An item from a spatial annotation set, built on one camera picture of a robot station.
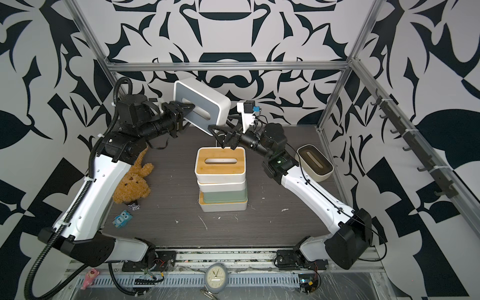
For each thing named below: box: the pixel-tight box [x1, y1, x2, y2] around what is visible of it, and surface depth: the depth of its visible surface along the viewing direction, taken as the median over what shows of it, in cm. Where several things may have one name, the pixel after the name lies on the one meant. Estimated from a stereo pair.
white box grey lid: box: [173, 77, 232, 136], surface depth 58 cm
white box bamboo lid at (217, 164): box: [194, 146, 247, 183], surface depth 69 cm
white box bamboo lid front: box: [198, 190, 249, 212], surface depth 83 cm
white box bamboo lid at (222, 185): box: [196, 178, 247, 192], surface depth 70 cm
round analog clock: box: [204, 262, 229, 294], surface depth 69 cm
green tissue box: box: [203, 188, 248, 204], surface depth 82 cm
